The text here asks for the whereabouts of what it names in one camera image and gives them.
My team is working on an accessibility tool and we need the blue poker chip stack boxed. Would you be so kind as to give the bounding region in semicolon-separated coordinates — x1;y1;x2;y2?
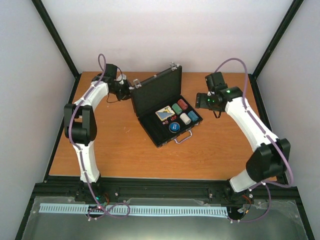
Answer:
187;110;199;122

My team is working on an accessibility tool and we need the red poker chip stack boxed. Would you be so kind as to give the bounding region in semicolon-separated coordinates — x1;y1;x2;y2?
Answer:
177;99;188;111

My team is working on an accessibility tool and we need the white poker chip stack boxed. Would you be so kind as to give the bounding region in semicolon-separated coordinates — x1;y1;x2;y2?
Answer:
179;113;192;125

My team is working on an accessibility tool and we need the green poker chip stack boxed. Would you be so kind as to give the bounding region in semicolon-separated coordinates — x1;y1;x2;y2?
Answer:
172;103;183;115

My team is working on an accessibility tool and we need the orange dealer button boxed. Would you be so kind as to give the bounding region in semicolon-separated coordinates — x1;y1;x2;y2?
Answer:
169;122;181;133

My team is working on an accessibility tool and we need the playing card deck box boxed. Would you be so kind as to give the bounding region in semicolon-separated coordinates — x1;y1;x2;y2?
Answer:
155;105;175;122

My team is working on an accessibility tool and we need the black poker set case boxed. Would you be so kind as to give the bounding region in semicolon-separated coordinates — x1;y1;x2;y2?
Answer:
131;63;203;148

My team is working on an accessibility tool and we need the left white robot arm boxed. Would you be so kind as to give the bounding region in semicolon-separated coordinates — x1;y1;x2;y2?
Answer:
64;63;131;202

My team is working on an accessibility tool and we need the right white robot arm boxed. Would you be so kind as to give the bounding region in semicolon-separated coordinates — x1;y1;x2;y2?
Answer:
195;71;292;202

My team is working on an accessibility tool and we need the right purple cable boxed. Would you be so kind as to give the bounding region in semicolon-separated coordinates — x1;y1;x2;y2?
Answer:
215;57;295;224

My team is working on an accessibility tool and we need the purple cable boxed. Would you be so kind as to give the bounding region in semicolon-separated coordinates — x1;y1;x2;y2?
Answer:
215;57;295;224
67;53;131;221

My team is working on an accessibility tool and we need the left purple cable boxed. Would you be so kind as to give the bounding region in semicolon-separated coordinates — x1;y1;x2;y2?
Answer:
67;53;131;221

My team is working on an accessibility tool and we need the left black frame post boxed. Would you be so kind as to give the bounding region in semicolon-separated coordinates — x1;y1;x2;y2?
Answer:
31;0;81;79

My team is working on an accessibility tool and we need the black frame post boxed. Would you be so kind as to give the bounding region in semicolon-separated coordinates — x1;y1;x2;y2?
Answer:
31;0;81;79
251;0;305;79

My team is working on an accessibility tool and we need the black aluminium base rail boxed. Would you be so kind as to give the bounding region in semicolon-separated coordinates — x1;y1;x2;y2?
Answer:
32;176;300;203

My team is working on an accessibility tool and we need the light blue cable duct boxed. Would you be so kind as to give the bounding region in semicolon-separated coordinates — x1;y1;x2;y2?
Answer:
38;203;228;218

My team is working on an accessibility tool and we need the right black frame post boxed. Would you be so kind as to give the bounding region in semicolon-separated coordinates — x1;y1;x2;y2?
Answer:
251;0;305;79

